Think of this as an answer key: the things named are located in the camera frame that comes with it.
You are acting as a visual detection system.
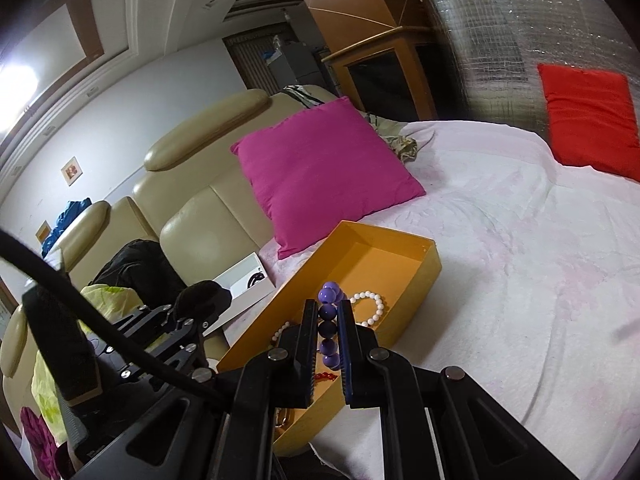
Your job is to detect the purple bead bracelet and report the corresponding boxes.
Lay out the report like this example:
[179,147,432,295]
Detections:
[316,280,346,372]

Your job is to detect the green yellow cloth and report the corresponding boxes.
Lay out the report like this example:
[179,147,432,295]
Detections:
[30,284,142,444]

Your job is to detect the white flat box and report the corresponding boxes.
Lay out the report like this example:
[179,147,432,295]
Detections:
[203,252,276,336]

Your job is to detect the orange cardboard box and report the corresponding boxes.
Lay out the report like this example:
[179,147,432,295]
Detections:
[214,219,444,458]

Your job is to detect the black bag on sofa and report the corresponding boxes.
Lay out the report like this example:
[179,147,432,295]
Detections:
[90,238,186,308]

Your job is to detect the white bed blanket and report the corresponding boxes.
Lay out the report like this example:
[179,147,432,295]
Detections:
[221,119,640,480]

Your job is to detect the beige leather sofa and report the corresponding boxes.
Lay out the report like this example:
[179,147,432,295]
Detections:
[0,84,342,380]

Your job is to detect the magenta pillow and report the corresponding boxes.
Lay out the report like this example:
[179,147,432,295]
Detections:
[231,98,425,260]

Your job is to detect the olive crumpled cloth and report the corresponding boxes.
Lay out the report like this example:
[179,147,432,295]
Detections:
[361,113,419,164]

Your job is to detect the red pillow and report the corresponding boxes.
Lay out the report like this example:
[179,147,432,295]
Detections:
[537,64,639,181]

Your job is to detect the wooden cabinet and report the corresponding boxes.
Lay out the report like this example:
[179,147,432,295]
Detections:
[304,0,442,122]

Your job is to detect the silver foil insulation panel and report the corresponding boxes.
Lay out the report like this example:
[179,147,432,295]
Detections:
[430,0,639,139]

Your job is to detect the black cable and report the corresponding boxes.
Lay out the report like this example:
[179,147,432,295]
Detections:
[0,228,237,396]

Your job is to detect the white pearl bracelet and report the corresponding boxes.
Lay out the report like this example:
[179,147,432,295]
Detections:
[348,289,386,328]

